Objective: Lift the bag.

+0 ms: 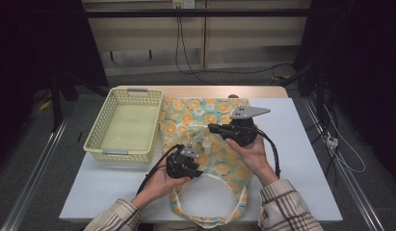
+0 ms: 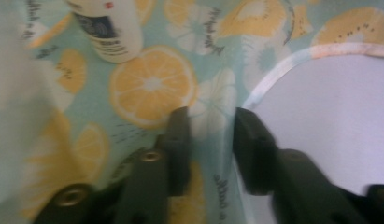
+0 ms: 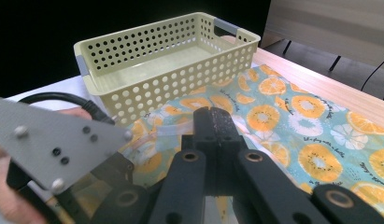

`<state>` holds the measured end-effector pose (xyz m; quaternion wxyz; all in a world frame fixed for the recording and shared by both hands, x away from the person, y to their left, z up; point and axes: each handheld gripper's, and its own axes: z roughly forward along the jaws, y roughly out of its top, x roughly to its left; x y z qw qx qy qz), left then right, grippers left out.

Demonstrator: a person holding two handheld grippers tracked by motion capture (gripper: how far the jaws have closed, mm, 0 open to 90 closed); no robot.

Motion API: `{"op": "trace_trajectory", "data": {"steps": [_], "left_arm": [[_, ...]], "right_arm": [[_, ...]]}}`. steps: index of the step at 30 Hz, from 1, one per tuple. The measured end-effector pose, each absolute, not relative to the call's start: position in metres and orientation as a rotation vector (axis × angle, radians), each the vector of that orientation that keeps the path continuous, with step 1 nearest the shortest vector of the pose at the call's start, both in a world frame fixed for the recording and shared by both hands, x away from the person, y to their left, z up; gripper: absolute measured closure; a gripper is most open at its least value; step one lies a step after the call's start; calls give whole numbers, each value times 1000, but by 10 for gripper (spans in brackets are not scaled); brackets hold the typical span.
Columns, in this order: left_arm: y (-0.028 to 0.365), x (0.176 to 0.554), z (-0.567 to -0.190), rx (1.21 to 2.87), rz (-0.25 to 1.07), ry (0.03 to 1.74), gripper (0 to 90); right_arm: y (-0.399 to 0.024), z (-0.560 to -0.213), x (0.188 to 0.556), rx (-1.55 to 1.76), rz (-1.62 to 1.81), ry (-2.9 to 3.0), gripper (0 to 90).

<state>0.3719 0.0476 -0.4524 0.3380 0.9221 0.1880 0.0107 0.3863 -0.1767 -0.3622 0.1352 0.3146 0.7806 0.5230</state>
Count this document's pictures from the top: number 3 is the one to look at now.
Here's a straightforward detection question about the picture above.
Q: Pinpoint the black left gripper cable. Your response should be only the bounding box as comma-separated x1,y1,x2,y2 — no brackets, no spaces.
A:
17,91,118,126

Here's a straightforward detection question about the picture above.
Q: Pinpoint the pale yellow perforated plastic basket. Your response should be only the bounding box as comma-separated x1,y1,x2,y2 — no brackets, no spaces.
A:
73,11,262,127

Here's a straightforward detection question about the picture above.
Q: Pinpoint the black curtain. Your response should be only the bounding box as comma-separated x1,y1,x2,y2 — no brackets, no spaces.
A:
0,0,272,99

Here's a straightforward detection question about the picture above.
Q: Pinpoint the black cabinet leg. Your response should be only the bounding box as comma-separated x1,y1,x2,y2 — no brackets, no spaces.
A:
281,39,292,56
328,55,342,73

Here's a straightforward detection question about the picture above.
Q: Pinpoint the white table mat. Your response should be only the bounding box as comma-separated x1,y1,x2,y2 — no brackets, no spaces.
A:
6,74,99,110

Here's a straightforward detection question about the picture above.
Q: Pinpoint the orange slice print tote bag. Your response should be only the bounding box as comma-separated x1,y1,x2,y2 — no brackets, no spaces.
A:
117,63,384,224

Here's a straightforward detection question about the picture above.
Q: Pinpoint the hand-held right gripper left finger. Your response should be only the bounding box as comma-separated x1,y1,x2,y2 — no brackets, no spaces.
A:
181,106,217,197

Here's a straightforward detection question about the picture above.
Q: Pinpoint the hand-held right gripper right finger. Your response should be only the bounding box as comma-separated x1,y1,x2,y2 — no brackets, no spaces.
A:
211,107,249,197

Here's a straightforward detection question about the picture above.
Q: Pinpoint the beige wooden wall cabinet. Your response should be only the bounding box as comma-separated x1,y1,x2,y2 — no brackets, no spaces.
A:
260,0,384,70

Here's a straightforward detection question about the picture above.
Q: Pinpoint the black cable from wall socket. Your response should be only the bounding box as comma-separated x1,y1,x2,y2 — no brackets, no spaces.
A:
360,55,384,101

